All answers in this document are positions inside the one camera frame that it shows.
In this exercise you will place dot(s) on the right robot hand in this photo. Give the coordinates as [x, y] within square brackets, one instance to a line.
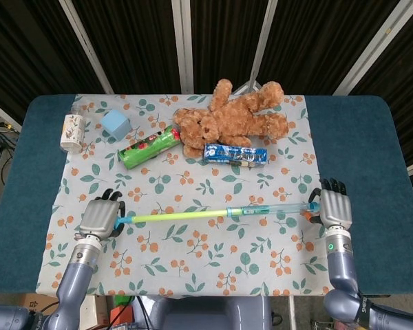
[335, 208]

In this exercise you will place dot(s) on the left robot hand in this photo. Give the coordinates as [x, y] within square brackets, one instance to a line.
[98, 218]

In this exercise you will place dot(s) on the green blue toy syringe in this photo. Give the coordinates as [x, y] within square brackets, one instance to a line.
[192, 215]

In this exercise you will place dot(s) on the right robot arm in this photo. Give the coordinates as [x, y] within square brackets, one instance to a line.
[340, 268]

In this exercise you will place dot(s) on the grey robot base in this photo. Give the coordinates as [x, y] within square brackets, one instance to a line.
[210, 314]

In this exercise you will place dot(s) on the teal table cover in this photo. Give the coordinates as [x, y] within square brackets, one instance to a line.
[358, 144]

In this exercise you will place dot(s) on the green chips can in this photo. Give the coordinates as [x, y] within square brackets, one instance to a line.
[148, 146]

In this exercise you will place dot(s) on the clear plastic bottle with label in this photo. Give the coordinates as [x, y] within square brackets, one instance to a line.
[72, 132]

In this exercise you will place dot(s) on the light blue cube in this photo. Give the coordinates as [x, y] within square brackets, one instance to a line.
[115, 123]

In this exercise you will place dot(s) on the cardboard box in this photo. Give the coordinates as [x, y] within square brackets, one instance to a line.
[34, 306]

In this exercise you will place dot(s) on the blue cookie box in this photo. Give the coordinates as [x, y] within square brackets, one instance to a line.
[234, 156]

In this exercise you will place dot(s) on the floral tablecloth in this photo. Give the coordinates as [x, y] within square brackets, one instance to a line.
[206, 261]

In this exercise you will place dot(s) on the brown teddy bear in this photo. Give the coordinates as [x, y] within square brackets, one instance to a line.
[237, 118]

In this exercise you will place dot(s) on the white partition frame post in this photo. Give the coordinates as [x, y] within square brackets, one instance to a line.
[183, 44]
[371, 44]
[86, 44]
[263, 38]

